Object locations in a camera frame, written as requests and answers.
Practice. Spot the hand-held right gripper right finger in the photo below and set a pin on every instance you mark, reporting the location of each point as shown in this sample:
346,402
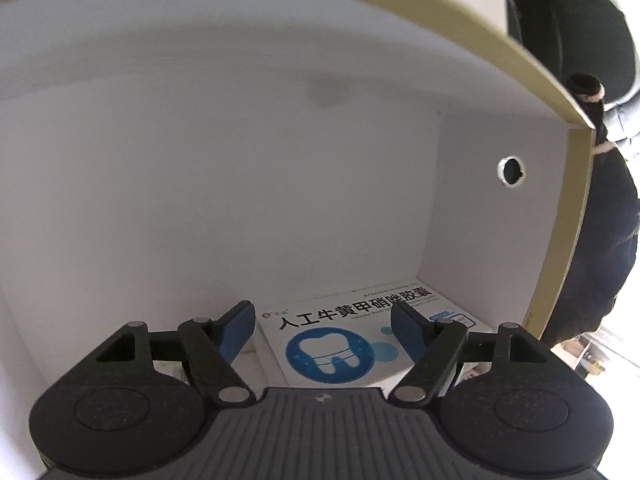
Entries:
410,332

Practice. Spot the blue tooth medicine box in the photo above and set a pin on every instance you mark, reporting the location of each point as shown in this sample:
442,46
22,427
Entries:
325,355

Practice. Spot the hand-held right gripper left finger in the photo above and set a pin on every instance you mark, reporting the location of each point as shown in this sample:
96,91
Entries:
237,332

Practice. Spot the tan cardboard box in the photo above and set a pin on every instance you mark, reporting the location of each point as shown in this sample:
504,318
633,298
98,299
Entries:
200,160

